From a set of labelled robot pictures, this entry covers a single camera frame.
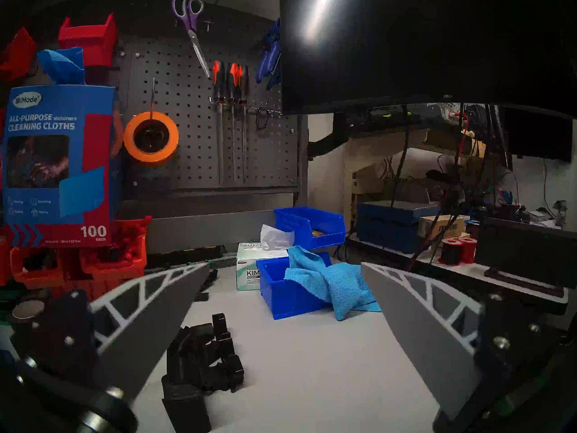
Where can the small blue plastic bin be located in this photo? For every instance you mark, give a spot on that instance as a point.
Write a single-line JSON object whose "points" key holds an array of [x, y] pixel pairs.
{"points": [[288, 301]]}

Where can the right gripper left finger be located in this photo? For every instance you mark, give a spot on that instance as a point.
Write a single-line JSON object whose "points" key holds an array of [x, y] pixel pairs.
{"points": [[144, 319]]}

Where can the beige side desk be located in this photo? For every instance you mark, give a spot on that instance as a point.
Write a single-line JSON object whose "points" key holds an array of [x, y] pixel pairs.
{"points": [[451, 272]]}

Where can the Kimtech tissue box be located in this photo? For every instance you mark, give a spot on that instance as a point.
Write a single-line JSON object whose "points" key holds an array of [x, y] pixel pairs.
{"points": [[245, 274]]}

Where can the orange black screwdriver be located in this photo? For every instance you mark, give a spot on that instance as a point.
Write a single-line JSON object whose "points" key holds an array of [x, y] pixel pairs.
{"points": [[218, 80], [235, 78]]}

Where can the orange tape spool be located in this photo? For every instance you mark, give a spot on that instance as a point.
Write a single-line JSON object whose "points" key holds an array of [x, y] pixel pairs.
{"points": [[130, 139]]}

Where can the black notched printed block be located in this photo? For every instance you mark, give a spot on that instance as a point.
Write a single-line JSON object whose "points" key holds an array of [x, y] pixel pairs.
{"points": [[194, 369]]}

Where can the red bin with red parts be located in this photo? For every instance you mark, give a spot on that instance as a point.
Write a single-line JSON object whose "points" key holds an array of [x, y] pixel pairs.
{"points": [[121, 260]]}

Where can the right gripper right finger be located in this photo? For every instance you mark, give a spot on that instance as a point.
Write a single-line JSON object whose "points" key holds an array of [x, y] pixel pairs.
{"points": [[428, 324]]}

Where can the large black monitor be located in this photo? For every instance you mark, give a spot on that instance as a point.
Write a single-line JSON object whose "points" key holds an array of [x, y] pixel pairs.
{"points": [[428, 44]]}

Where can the tiny black plastic piece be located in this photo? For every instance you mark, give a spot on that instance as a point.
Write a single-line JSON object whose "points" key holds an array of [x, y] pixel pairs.
{"points": [[201, 297]]}

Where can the black carabiner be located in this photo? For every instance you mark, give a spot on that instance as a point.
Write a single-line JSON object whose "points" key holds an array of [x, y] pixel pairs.
{"points": [[262, 118]]}

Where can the crumpled blue microfiber cloth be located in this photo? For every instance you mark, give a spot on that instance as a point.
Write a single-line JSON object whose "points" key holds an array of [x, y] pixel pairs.
{"points": [[338, 283]]}

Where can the small black printed clip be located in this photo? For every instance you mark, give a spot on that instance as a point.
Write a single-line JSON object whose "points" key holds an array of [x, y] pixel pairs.
{"points": [[208, 278]]}

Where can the large blue plastic bin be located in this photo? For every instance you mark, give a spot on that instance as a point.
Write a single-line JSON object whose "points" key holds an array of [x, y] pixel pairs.
{"points": [[324, 224]]}

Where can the dark blue storage bin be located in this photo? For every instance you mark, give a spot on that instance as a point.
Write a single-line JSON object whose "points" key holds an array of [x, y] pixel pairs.
{"points": [[387, 224]]}

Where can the blue cleaning cloths box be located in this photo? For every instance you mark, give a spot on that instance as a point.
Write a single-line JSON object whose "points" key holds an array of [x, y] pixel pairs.
{"points": [[58, 121]]}

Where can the blue cloth tuft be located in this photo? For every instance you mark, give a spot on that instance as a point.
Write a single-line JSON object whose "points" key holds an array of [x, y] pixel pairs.
{"points": [[63, 66]]}

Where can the black tape roll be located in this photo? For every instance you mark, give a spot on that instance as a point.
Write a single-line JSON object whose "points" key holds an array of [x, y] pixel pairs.
{"points": [[27, 309]]}

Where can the small cardboard box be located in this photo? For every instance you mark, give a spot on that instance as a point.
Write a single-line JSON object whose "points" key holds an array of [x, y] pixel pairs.
{"points": [[439, 227]]}

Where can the red wall bin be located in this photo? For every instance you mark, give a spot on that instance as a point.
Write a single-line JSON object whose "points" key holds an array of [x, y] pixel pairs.
{"points": [[90, 42], [18, 53]]}

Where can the dark pegboard wall panel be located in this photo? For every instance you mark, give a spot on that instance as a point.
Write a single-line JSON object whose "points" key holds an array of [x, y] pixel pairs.
{"points": [[194, 121]]}

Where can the small dark monitor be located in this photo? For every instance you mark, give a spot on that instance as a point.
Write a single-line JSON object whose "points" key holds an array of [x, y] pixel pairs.
{"points": [[536, 134]]}

